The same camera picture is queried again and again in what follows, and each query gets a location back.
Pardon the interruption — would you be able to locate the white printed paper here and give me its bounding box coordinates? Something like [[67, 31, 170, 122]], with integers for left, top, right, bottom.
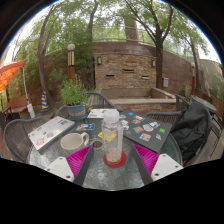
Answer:
[[87, 108, 118, 120]]

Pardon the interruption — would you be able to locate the round dark patio table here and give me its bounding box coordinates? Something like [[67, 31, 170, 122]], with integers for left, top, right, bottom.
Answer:
[[190, 95, 218, 115]]

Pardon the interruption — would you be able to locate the black laptop with stickers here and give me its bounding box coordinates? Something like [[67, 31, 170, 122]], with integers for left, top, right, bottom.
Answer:
[[119, 109, 174, 154]]

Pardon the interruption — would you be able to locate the grey woven patio chair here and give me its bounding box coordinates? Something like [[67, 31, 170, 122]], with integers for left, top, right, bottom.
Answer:
[[3, 116, 46, 164], [144, 110, 215, 168], [54, 92, 116, 120]]

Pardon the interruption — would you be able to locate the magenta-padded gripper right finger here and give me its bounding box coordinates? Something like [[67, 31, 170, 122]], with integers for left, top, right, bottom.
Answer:
[[130, 143, 184, 186]]

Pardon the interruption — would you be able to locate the black metal patio chair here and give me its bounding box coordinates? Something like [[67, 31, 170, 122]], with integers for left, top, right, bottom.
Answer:
[[174, 93, 192, 113]]

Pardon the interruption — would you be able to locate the wooden bench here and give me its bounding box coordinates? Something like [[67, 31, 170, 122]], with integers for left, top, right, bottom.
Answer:
[[2, 94, 32, 117]]

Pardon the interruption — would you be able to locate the silver laptop with stickers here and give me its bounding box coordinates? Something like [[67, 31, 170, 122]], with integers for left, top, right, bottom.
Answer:
[[27, 115, 76, 152]]

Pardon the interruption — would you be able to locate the striped traffic cone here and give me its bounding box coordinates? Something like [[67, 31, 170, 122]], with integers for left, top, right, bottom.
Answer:
[[40, 91, 50, 111]]

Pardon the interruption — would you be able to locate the globe-topped lamp post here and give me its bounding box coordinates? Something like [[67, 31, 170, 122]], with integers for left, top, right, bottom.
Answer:
[[66, 43, 77, 84], [190, 61, 197, 96]]

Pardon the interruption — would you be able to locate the small round dark lid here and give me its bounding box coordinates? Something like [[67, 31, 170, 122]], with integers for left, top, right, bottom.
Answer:
[[91, 139, 105, 151]]

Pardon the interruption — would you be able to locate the orange parasol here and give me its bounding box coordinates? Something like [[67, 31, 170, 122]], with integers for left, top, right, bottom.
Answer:
[[0, 60, 36, 120]]

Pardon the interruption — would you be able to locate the small colourful sticker card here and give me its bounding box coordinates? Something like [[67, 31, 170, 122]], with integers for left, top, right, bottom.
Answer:
[[75, 122, 96, 132]]

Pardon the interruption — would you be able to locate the clear plastic drink bottle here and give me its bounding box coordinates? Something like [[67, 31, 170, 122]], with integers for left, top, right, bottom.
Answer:
[[101, 109, 125, 166]]

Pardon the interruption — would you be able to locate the white ceramic mug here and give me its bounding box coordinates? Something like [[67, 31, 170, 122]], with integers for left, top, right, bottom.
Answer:
[[60, 132, 91, 156]]

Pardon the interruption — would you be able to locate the tree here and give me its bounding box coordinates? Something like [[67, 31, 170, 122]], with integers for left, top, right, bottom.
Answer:
[[36, 4, 66, 108], [124, 0, 175, 90], [179, 23, 212, 90]]

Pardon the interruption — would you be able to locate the black backpack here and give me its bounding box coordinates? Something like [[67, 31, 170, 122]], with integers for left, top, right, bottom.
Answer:
[[170, 101, 214, 162]]

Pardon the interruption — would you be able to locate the flat round red coaster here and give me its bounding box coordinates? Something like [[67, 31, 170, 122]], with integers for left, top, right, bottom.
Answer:
[[102, 151, 128, 169]]

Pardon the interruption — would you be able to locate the green potted plant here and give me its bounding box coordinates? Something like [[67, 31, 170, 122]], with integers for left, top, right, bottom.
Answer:
[[59, 75, 90, 121]]

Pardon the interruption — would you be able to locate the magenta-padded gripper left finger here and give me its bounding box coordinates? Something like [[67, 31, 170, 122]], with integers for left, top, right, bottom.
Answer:
[[44, 144, 96, 187]]

